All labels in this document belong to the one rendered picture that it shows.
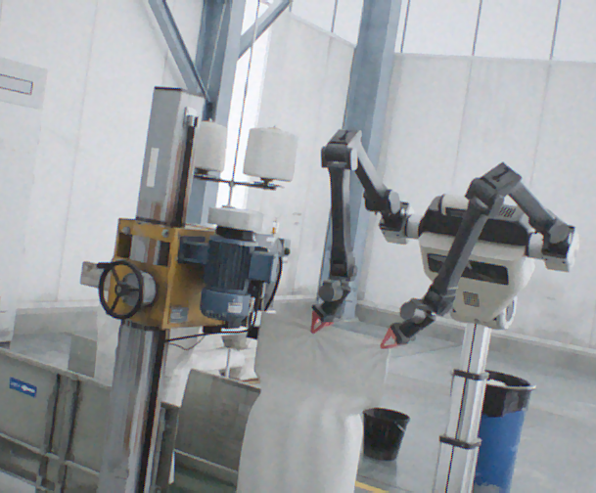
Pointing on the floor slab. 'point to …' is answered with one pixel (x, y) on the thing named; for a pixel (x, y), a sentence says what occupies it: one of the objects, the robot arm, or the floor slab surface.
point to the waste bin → (499, 430)
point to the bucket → (384, 432)
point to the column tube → (139, 339)
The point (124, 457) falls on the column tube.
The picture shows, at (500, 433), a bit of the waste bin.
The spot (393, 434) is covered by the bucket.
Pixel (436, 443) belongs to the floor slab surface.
